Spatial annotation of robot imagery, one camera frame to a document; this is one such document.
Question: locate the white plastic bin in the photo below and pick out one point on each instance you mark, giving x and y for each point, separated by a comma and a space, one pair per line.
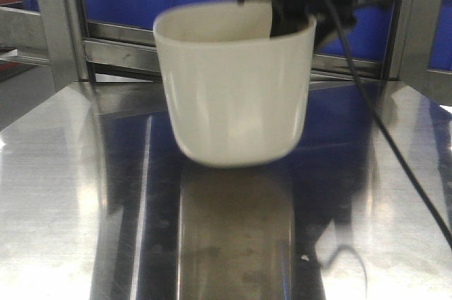
236, 95

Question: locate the blue crate behind right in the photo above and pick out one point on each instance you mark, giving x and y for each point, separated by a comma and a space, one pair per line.
367, 31

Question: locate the blue crate far right edge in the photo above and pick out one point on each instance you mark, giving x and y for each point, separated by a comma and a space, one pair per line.
441, 49

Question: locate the steel shelf frame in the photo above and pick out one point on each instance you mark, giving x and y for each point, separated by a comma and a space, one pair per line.
59, 28

